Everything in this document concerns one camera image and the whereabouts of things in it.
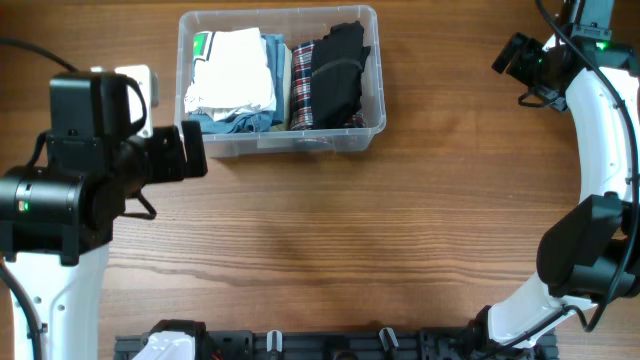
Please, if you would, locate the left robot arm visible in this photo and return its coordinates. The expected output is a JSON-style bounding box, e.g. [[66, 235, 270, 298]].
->
[[1, 72, 207, 359]]

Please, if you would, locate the blue denim cloth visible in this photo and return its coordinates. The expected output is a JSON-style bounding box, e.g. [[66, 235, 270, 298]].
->
[[184, 33, 286, 134]]

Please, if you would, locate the red navy plaid cloth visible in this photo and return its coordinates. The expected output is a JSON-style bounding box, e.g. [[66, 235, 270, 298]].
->
[[289, 41, 365, 131]]

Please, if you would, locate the black cloth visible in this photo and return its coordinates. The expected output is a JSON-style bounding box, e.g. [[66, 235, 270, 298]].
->
[[311, 21, 371, 129]]

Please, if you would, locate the white printed t-shirt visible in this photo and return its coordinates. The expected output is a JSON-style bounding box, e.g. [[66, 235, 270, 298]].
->
[[184, 27, 276, 121]]

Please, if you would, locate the clear plastic storage bin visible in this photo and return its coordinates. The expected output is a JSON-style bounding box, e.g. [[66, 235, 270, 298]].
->
[[174, 5, 387, 158]]

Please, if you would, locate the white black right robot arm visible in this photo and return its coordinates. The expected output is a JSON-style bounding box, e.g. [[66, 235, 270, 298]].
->
[[469, 1, 639, 359]]

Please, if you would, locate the cream cloth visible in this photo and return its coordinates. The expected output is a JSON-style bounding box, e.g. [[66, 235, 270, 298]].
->
[[273, 44, 292, 131]]

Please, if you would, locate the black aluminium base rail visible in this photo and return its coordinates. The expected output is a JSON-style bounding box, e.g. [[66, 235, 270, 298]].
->
[[113, 328, 559, 360]]

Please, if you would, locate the white label on bin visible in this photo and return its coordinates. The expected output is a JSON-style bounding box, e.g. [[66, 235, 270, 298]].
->
[[257, 138, 294, 152]]

